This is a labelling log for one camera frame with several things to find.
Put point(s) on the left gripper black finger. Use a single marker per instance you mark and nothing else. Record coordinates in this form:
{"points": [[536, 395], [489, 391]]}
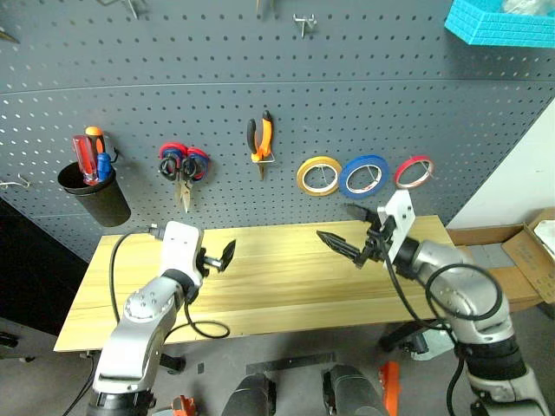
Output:
{"points": [[228, 255]]}

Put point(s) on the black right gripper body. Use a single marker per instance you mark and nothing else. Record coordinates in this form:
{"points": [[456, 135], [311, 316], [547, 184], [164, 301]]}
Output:
{"points": [[379, 242]]}

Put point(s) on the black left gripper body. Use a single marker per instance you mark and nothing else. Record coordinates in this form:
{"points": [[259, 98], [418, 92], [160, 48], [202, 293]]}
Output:
{"points": [[204, 262]]}

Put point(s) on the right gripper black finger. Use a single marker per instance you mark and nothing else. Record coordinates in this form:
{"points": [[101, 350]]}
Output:
{"points": [[342, 249], [362, 213]]}

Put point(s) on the blue tape roll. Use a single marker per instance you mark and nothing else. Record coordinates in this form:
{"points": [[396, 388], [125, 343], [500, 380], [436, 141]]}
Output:
{"points": [[349, 173]]}

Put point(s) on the red tape roll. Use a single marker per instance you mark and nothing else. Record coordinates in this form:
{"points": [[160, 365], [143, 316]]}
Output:
{"points": [[414, 172]]}

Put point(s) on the yellow tape roll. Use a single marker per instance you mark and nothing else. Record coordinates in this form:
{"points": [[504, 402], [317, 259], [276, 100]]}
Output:
{"points": [[303, 173]]}

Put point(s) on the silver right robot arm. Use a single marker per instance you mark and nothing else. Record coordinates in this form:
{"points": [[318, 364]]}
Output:
{"points": [[468, 303]]}

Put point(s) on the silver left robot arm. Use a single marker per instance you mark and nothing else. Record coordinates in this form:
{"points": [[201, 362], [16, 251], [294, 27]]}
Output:
{"points": [[143, 320]]}

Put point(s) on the grey pegboard panel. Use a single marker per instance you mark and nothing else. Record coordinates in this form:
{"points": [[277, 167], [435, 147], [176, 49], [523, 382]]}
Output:
{"points": [[260, 73]]}

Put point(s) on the hanging metal tool tip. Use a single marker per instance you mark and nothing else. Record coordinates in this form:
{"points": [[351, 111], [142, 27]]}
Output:
{"points": [[8, 37]]}

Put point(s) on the black table foot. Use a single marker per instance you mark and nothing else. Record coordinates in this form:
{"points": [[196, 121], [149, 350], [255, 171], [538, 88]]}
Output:
{"points": [[172, 363], [403, 336]]}

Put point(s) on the brown cardboard box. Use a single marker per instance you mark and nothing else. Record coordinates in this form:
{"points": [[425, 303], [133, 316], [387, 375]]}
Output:
{"points": [[485, 234]]}

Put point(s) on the orange black pliers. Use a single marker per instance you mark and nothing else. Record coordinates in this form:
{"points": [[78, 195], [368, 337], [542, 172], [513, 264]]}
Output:
{"points": [[260, 147]]}

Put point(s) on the black cup holder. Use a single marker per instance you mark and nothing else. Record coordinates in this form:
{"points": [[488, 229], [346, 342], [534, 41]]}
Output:
{"points": [[104, 203]]}

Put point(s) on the dark rounded shape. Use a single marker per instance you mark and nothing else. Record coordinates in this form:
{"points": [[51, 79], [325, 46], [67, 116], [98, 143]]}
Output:
{"points": [[251, 396], [351, 392]]}

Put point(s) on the orange plastic part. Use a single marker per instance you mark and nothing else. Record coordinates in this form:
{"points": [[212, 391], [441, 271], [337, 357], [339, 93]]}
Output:
{"points": [[182, 405], [390, 390]]}

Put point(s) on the open cardboard box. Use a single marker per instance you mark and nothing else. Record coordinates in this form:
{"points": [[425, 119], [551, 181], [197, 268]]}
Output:
{"points": [[531, 255]]}

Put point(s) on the black cabinet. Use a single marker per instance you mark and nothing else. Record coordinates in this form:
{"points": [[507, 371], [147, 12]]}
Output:
{"points": [[34, 268]]}

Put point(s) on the silver metal pegboard hook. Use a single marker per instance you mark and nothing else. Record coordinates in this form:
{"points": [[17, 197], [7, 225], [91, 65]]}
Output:
{"points": [[17, 181], [304, 21], [130, 6]]}

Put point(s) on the blue plastic basket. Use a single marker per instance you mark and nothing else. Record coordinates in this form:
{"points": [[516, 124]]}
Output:
{"points": [[498, 28]]}

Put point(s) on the white crumpled plastic bag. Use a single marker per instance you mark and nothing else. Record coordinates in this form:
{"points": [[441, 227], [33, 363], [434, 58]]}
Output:
{"points": [[526, 5]]}

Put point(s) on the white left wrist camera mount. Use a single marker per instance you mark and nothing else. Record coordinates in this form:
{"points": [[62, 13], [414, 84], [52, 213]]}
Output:
{"points": [[180, 247]]}

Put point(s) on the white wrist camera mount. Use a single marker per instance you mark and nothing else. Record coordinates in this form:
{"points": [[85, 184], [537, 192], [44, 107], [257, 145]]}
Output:
{"points": [[401, 212], [180, 247]]}

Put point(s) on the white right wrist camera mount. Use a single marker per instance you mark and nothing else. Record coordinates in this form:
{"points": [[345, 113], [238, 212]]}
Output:
{"points": [[401, 212]]}

